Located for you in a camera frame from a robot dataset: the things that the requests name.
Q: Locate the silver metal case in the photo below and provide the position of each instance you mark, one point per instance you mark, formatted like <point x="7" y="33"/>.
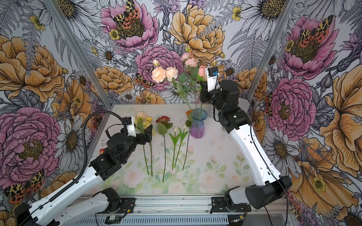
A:
<point x="244" y="105"/>

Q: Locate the pink tulip stem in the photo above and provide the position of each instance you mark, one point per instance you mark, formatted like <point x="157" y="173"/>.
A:
<point x="201" y="77"/>

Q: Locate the orange gerbera flower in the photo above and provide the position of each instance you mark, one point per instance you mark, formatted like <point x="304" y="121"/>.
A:
<point x="189" y="120"/>

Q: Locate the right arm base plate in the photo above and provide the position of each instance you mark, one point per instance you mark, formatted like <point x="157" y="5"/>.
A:
<point x="223" y="204"/>

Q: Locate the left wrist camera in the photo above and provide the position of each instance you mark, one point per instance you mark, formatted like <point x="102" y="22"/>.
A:
<point x="130" y="125"/>

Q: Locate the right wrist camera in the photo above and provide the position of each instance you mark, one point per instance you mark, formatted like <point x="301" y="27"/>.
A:
<point x="212" y="75"/>

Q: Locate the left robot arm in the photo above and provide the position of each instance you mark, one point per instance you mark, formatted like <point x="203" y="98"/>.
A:
<point x="54" y="210"/>

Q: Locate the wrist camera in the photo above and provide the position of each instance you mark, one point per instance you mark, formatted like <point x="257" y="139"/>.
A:
<point x="212" y="75"/>
<point x="130" y="125"/>

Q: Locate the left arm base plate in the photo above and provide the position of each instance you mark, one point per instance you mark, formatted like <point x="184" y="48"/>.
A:
<point x="124" y="205"/>

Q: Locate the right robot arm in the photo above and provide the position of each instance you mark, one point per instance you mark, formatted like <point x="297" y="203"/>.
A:
<point x="269" y="184"/>

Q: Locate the white tulip bunch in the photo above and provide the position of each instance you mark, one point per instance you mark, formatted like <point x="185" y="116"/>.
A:
<point x="177" y="137"/>

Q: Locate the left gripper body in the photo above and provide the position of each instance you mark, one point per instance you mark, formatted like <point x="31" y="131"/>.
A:
<point x="140" y="139"/>

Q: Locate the pale pink flower stem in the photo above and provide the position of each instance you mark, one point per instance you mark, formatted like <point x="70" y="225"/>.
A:
<point x="214" y="63"/>

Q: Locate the purple blue glass vase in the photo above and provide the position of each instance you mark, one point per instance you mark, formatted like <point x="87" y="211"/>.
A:
<point x="197" y="129"/>

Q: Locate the yellow flower stem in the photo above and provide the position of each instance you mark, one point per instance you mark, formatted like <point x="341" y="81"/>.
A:
<point x="143" y="124"/>

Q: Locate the red flower stem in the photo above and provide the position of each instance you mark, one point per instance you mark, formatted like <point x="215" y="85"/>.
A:
<point x="163" y="125"/>

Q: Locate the pink carnation flower stem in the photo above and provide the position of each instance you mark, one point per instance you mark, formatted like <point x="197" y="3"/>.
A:
<point x="189" y="79"/>

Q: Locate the aluminium front rail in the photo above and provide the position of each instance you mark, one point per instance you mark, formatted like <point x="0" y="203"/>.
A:
<point x="188" y="210"/>

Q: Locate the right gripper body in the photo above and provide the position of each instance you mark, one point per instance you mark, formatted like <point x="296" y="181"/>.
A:
<point x="212" y="96"/>

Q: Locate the peach rose flower stem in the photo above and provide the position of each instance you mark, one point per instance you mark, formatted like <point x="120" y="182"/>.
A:
<point x="176" y="88"/>

